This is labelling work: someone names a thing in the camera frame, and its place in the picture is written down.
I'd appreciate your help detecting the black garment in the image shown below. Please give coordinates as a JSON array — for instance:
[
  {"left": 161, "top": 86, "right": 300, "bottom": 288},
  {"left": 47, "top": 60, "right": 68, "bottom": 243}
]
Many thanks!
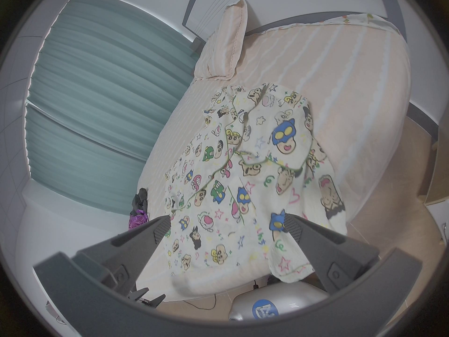
[{"left": 131, "top": 187, "right": 150, "bottom": 217}]

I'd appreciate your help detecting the black cable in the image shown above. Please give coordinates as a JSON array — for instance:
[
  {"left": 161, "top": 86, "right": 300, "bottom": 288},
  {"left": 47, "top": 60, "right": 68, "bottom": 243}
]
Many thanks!
[{"left": 183, "top": 293, "right": 217, "bottom": 310}]

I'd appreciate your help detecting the purple satin garment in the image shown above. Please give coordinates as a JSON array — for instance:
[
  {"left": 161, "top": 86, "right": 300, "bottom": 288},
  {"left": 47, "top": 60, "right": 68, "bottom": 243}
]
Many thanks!
[{"left": 128, "top": 209, "right": 150, "bottom": 230}]

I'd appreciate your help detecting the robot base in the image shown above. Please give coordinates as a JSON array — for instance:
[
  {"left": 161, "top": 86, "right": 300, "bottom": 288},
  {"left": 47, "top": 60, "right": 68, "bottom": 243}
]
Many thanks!
[{"left": 228, "top": 281, "right": 331, "bottom": 324}]

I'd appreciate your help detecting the pink striped pillow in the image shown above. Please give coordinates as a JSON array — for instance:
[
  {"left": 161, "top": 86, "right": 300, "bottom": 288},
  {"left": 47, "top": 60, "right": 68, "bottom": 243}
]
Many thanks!
[{"left": 194, "top": 0, "right": 248, "bottom": 81}]

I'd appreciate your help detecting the bed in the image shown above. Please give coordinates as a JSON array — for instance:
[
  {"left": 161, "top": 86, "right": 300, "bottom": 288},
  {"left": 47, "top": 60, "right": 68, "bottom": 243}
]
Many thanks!
[{"left": 135, "top": 0, "right": 414, "bottom": 303}]

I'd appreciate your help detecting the white printed pyjama top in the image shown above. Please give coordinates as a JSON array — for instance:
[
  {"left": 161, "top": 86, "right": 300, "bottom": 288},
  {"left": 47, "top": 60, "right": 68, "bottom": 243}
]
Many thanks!
[{"left": 163, "top": 82, "right": 348, "bottom": 284}]

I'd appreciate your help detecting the blue-green curtain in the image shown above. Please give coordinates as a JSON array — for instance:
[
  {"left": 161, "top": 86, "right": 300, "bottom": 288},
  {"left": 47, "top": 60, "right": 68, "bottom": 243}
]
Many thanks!
[
  {"left": 26, "top": 0, "right": 203, "bottom": 163},
  {"left": 25, "top": 102, "right": 150, "bottom": 217}
]

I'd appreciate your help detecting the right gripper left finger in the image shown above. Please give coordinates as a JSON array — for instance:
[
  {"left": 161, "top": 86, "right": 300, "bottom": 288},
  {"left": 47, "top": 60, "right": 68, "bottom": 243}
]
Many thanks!
[{"left": 72, "top": 214, "right": 173, "bottom": 293}]

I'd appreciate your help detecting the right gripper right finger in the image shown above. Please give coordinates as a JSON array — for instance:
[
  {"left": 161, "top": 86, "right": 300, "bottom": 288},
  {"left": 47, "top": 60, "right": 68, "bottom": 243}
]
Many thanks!
[{"left": 282, "top": 213, "right": 381, "bottom": 293}]

